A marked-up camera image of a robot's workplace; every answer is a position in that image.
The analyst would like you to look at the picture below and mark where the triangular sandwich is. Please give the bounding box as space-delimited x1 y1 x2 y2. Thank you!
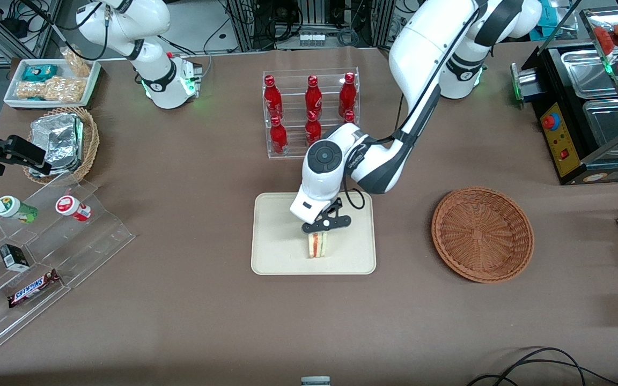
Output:
308 231 333 259

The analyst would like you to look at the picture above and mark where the cream plastic tray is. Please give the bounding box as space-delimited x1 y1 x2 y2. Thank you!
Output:
251 191 377 276

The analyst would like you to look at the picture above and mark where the white rectangular snack tray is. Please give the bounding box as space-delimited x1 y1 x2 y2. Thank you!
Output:
3 58 101 110

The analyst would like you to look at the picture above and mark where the light wicker basket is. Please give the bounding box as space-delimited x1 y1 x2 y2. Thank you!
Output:
23 106 100 185

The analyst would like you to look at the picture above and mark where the brown wicker basket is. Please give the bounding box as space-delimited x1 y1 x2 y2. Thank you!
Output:
431 186 535 284

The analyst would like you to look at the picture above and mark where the silver foil package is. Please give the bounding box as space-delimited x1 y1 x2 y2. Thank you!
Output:
28 158 80 179
30 113 84 164

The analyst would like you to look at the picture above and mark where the green lidded drink bottle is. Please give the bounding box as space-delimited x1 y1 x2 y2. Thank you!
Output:
0 196 39 224

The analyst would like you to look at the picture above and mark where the clear acrylic bottle rack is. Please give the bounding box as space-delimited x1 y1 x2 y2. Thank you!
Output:
262 68 359 159

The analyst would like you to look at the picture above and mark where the large clear nut bag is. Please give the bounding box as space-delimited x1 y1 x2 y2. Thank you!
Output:
16 76 85 103

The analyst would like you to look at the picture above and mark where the red lidded drink bottle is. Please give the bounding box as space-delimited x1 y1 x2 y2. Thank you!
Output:
55 196 92 222

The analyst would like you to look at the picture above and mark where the teal snack packet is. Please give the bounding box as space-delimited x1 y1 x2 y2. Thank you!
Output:
23 64 58 83

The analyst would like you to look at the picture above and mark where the small black box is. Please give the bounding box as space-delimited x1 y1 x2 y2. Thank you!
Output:
0 244 31 272

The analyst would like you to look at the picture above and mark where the small clear nut bag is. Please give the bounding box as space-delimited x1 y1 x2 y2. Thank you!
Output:
61 47 93 78

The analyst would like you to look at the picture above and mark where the clear acrylic stepped display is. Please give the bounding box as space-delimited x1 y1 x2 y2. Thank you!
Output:
0 174 136 362

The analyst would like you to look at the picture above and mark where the snickers chocolate bar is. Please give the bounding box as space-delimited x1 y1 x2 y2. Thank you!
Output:
8 269 61 308

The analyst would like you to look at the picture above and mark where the silver device with green light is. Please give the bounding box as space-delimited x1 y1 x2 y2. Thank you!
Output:
510 63 543 103

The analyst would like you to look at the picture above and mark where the black food warmer machine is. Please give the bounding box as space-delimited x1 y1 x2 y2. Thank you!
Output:
533 8 618 186

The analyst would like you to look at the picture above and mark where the teal packet in background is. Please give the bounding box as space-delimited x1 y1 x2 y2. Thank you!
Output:
538 4 557 38

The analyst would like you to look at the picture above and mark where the large steel pan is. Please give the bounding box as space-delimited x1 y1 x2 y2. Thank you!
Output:
560 49 618 100

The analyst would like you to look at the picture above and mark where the steel pan under glass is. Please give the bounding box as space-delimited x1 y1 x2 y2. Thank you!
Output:
583 99 618 157

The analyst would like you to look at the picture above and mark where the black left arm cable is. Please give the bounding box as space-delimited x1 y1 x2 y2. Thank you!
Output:
341 0 482 211

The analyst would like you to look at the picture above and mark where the black floor cable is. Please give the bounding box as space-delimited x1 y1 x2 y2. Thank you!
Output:
467 347 618 386

